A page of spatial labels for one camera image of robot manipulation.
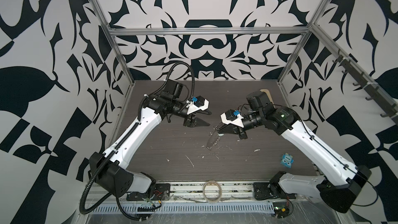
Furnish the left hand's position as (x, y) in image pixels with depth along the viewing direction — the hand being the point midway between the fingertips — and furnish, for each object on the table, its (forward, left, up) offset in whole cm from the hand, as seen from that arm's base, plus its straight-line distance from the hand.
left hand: (210, 115), depth 66 cm
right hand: (-6, -3, -1) cm, 7 cm away
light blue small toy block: (-11, -41, -30) cm, 52 cm away
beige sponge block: (+35, -45, -28) cm, 63 cm away
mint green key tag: (-7, -4, -3) cm, 9 cm away
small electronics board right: (-31, -31, -31) cm, 54 cm away
